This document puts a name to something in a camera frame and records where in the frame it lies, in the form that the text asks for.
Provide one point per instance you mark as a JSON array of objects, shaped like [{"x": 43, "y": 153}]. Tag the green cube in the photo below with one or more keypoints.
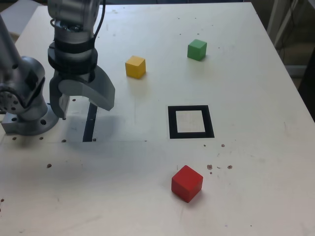
[{"x": 197, "y": 50}]

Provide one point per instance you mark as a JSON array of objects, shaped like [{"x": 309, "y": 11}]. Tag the yellow cube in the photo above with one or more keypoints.
[{"x": 135, "y": 67}]

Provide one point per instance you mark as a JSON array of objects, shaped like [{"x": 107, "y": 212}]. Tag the black tape square outline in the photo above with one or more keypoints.
[{"x": 172, "y": 123}]

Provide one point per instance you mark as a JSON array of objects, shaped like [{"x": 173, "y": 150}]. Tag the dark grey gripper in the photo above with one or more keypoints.
[{"x": 73, "y": 76}]

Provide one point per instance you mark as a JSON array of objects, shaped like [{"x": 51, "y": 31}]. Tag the white board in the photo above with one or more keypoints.
[{"x": 17, "y": 22}]

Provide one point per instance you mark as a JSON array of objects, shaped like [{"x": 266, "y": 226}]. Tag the red cube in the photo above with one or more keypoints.
[{"x": 187, "y": 184}]

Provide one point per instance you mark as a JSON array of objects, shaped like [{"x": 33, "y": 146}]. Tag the dark cabinet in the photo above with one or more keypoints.
[{"x": 307, "y": 83}]

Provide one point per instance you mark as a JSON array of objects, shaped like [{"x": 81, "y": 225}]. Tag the white metal frame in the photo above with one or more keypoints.
[{"x": 280, "y": 22}]

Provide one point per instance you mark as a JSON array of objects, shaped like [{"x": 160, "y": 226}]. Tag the black tape strip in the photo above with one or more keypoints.
[{"x": 89, "y": 127}]

